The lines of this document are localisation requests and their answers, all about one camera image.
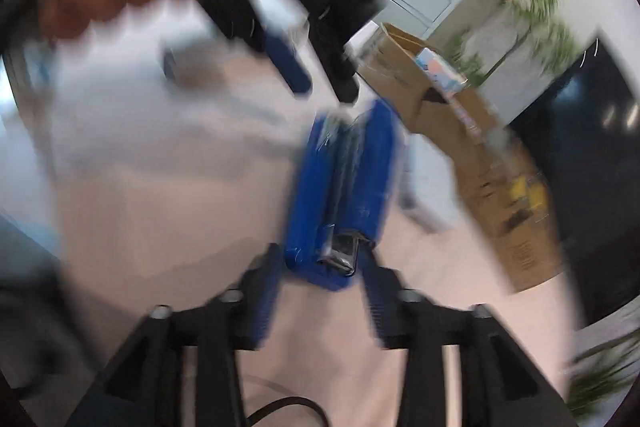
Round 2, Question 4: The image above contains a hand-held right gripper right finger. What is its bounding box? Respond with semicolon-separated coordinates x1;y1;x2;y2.
357;249;581;427

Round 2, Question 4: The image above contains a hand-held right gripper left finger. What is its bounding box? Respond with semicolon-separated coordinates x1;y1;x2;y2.
65;242;284;427

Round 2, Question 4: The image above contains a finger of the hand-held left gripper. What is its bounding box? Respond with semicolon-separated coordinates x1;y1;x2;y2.
304;7;362;104
239;0;314;96

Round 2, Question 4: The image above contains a blue rectangular pack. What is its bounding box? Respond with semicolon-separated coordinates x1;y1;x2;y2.
284;99;401;292

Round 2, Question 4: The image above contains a colourful cartoon board game box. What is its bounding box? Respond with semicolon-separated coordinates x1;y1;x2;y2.
415;48;469;98

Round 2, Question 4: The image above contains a brown cardboard box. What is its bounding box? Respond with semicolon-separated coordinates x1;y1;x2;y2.
357;22;568;295

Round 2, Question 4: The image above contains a spiky leaf potted plant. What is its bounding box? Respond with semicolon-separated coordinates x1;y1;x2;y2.
567;339;638;423

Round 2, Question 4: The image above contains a black flat screen monitor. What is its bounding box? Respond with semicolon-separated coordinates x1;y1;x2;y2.
505;27;640;323

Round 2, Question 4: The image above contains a black cable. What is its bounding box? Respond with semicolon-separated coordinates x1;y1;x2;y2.
247;397;331;427

